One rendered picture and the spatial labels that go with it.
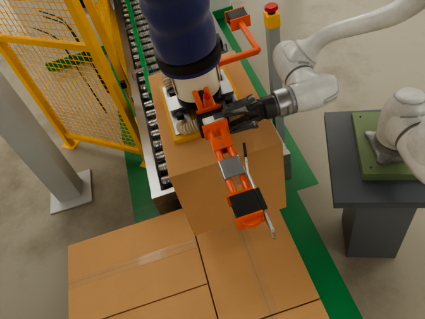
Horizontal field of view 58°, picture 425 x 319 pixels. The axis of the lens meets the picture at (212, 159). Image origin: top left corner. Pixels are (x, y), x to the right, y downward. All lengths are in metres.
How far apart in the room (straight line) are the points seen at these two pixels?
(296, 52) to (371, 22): 0.24
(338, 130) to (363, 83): 1.43
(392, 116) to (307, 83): 0.40
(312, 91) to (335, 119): 0.62
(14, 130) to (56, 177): 0.46
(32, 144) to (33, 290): 0.88
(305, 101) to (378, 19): 0.30
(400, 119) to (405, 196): 0.30
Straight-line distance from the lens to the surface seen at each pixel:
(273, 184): 1.46
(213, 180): 1.34
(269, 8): 2.04
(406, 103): 1.50
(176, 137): 1.37
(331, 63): 3.36
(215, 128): 1.19
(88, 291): 1.82
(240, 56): 1.46
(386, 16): 1.23
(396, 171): 1.62
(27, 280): 2.72
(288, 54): 1.33
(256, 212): 0.96
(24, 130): 2.42
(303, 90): 1.23
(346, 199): 1.56
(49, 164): 2.60
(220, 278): 1.65
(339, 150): 1.71
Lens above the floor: 2.05
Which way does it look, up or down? 50 degrees down
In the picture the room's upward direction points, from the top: 16 degrees counter-clockwise
